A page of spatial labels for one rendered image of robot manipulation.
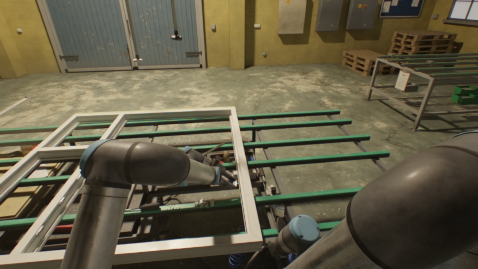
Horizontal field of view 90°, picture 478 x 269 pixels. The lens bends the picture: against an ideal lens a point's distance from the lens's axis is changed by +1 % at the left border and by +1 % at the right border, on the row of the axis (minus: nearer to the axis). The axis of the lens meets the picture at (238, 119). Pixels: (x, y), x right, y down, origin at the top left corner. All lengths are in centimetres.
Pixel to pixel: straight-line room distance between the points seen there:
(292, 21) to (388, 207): 724
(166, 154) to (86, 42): 739
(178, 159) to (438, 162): 57
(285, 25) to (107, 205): 706
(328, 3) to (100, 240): 758
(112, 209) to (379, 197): 59
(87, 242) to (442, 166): 70
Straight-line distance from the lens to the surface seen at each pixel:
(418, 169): 37
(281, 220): 104
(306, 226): 88
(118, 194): 72
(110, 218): 72
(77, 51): 815
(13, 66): 871
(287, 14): 744
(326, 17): 785
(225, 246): 119
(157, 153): 68
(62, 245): 197
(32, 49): 876
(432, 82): 445
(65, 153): 213
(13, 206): 231
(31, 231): 155
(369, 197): 38
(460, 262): 51
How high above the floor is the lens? 189
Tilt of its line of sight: 27 degrees down
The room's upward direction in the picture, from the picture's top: straight up
